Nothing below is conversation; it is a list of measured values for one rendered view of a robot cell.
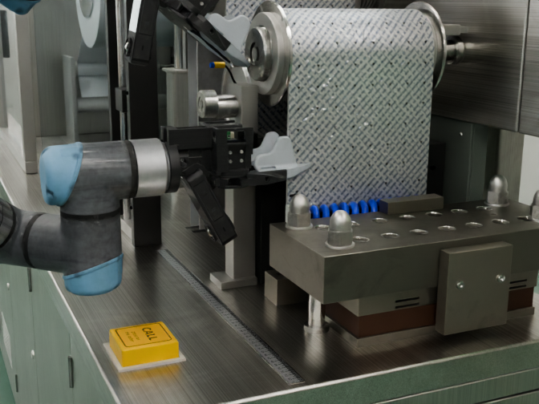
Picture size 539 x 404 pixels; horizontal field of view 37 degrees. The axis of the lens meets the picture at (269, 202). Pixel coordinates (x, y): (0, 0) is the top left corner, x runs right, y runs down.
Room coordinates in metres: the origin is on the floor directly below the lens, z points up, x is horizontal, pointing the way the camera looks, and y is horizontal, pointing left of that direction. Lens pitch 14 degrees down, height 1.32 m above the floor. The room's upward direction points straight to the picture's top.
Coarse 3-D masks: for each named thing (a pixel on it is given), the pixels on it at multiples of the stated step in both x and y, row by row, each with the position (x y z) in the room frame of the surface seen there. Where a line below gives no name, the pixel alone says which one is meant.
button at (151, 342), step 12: (144, 324) 0.94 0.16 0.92; (156, 324) 0.94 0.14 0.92; (120, 336) 0.91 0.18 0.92; (132, 336) 0.91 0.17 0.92; (144, 336) 0.91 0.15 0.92; (156, 336) 0.91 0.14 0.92; (168, 336) 0.91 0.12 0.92; (120, 348) 0.87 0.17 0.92; (132, 348) 0.87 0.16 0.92; (144, 348) 0.88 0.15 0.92; (156, 348) 0.88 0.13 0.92; (168, 348) 0.89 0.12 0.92; (120, 360) 0.87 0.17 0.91; (132, 360) 0.87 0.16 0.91; (144, 360) 0.88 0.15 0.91; (156, 360) 0.88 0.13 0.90
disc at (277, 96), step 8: (272, 0) 1.15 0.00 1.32; (264, 8) 1.16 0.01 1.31; (272, 8) 1.14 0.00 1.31; (280, 8) 1.12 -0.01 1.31; (280, 16) 1.11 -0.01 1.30; (280, 24) 1.11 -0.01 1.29; (288, 24) 1.10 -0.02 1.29; (288, 32) 1.09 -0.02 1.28; (288, 40) 1.09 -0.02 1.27; (288, 48) 1.09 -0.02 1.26; (288, 56) 1.09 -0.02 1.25; (288, 64) 1.09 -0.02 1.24; (288, 72) 1.09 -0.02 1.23; (288, 80) 1.09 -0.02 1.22; (280, 88) 1.11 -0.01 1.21; (264, 96) 1.16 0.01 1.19; (272, 96) 1.14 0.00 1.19; (280, 96) 1.11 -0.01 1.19; (272, 104) 1.14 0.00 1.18
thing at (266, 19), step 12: (264, 12) 1.15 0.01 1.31; (252, 24) 1.18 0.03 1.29; (264, 24) 1.14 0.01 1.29; (276, 24) 1.11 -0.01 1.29; (276, 36) 1.10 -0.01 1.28; (276, 48) 1.10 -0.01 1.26; (276, 60) 1.10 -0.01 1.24; (276, 72) 1.10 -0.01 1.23; (264, 84) 1.14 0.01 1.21; (276, 84) 1.11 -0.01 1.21
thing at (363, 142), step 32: (288, 96) 1.10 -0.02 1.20; (320, 96) 1.12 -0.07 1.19; (352, 96) 1.14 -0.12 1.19; (384, 96) 1.16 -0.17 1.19; (416, 96) 1.18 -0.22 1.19; (288, 128) 1.10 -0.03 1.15; (320, 128) 1.12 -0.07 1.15; (352, 128) 1.14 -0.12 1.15; (384, 128) 1.16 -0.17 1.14; (416, 128) 1.18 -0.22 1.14; (320, 160) 1.12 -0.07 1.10; (352, 160) 1.14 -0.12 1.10; (384, 160) 1.16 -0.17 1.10; (416, 160) 1.18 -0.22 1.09; (288, 192) 1.10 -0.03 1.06; (320, 192) 1.12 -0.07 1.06; (352, 192) 1.14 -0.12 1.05; (384, 192) 1.16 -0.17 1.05; (416, 192) 1.19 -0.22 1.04
